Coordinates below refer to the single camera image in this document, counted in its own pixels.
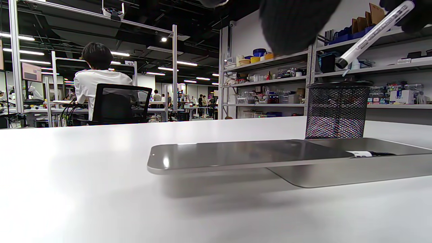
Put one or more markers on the person's left hand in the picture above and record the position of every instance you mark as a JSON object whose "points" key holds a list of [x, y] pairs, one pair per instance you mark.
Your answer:
{"points": [[297, 23]]}

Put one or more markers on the person's right hand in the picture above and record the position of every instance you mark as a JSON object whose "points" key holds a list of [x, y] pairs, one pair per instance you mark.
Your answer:
{"points": [[422, 13]]}

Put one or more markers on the white marker pen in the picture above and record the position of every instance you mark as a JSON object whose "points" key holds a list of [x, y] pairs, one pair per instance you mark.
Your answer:
{"points": [[371, 37], [362, 154]]}

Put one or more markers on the silver metal sliding box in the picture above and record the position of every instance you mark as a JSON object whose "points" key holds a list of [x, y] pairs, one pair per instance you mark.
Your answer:
{"points": [[236, 155]]}

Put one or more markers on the grey metal storage shelf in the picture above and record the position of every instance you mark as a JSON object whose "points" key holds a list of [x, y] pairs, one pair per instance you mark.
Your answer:
{"points": [[270, 81]]}

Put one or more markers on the black mesh pen holder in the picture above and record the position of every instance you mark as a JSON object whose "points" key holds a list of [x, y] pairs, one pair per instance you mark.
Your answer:
{"points": [[337, 111]]}

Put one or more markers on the black mesh office chair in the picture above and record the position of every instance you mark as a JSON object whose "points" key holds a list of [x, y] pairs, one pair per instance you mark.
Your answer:
{"points": [[118, 104]]}

